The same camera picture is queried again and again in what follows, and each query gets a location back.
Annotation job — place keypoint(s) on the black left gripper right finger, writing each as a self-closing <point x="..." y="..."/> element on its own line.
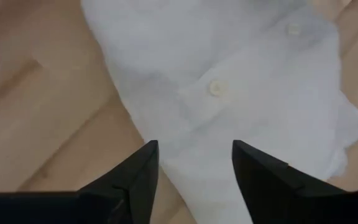
<point x="275" y="196"/>

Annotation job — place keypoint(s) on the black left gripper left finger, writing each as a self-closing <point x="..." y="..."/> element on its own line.
<point x="135" y="186"/>

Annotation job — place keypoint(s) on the white button shirt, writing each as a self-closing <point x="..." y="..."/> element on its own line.
<point x="213" y="62"/>

